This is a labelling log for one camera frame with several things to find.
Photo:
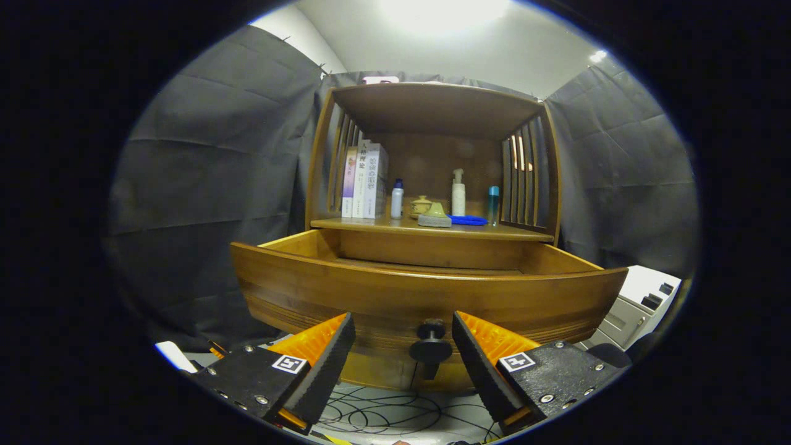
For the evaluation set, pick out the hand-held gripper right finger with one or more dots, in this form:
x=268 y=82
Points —
x=476 y=364

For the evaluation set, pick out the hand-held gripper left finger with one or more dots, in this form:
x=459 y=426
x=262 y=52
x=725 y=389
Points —
x=327 y=371

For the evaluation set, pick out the black drawer knob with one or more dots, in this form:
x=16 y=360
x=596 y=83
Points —
x=431 y=347

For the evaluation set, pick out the brown wooden drawer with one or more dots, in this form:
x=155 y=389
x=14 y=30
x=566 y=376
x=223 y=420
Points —
x=371 y=290

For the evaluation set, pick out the wooden countertop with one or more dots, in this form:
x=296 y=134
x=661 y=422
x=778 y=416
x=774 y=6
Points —
x=383 y=226

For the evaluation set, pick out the white filing cabinet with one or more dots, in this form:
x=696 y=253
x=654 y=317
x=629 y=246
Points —
x=636 y=303

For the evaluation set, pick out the brown wooden cabinet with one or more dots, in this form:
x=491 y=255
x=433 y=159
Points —
x=432 y=105

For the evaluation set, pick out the orange black tool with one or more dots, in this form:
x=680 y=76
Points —
x=216 y=349

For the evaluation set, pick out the black fabric object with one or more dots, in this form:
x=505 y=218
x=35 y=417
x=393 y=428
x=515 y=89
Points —
x=609 y=350

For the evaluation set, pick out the blue cloth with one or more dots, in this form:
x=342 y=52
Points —
x=471 y=219

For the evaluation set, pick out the white rounded object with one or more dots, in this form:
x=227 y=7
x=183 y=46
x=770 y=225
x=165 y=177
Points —
x=173 y=355

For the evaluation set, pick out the teal slim bottle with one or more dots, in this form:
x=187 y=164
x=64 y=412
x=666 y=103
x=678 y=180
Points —
x=493 y=204

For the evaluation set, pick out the yellow lidded ceramic teacup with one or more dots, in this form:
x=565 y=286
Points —
x=420 y=205

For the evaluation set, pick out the white pump bottle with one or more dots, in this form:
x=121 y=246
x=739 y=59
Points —
x=458 y=194

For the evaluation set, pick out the small white bottle blue cap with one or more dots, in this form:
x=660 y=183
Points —
x=397 y=201

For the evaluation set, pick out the pink purple book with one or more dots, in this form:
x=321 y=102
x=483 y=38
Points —
x=349 y=182

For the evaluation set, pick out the white patterned book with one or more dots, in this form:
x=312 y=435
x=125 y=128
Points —
x=376 y=182

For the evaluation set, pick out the large ceiling light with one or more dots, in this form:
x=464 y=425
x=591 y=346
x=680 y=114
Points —
x=442 y=12

